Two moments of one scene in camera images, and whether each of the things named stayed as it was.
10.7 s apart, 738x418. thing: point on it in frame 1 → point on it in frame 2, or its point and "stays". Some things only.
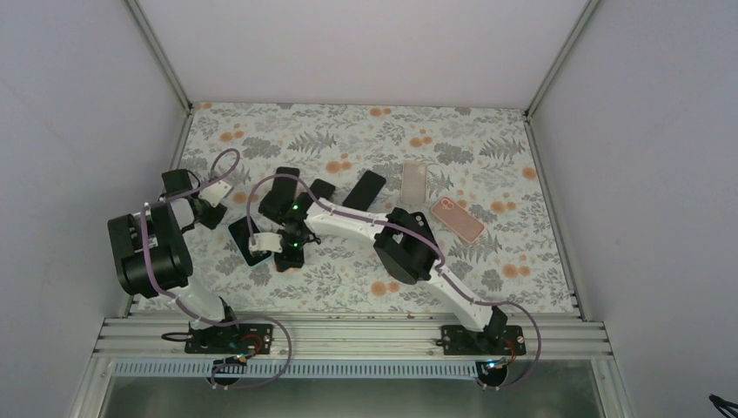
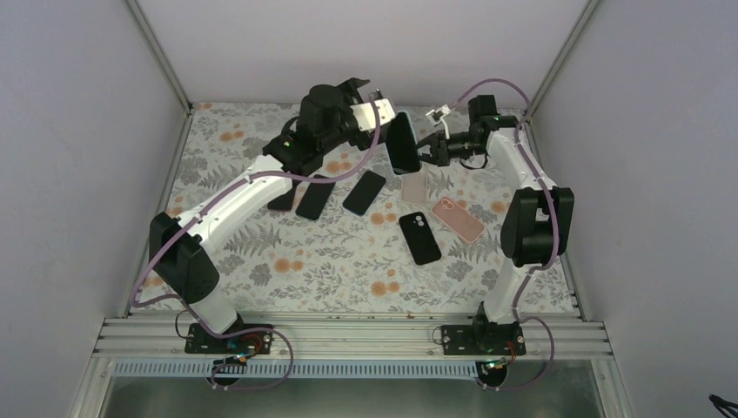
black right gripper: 284,261 → 439,149
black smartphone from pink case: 363,195 stays
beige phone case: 413,183 stays
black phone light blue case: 239,232 → 402,144
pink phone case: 458,219 stays
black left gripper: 213,222 → 351,92
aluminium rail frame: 136,339 stays
